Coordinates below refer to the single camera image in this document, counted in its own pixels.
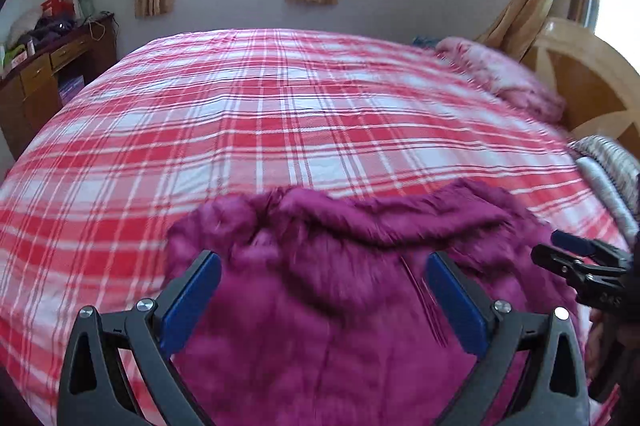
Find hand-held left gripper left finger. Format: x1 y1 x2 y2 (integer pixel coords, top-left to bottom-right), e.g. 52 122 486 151
57 250 223 426

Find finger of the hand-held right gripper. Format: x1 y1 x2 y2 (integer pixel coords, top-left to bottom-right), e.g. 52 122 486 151
550 230 632 268
531 243 628 289

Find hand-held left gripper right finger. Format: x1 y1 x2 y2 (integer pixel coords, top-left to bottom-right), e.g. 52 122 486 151
425 251 591 426

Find magenta puffer jacket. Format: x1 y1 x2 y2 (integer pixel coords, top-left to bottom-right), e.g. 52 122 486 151
165 179 621 426

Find purple clothes pile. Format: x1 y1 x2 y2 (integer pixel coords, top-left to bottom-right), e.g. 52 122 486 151
35 16 76 42

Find person's right hand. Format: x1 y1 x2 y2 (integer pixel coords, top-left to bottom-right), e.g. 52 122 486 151
587 306 608 376

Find wooden headboard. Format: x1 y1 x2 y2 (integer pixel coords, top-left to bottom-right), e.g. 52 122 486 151
520 17 640 157

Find bed with red plaid sheet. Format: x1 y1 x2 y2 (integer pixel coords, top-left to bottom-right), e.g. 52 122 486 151
0 28 631 426

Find pink folded blanket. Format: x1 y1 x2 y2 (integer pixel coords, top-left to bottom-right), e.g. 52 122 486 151
435 36 566 122

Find stacked boxes in desk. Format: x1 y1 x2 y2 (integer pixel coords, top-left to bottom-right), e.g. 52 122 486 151
57 75 86 104

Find wooden desk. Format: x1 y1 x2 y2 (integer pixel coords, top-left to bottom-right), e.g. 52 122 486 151
0 14 118 159

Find green cloth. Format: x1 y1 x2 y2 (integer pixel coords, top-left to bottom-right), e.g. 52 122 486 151
2 46 28 67

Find white cloth bundle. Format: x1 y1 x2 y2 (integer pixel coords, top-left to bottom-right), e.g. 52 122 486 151
7 9 43 47

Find red gift bag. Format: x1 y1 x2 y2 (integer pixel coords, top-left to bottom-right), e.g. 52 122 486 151
40 0 76 20

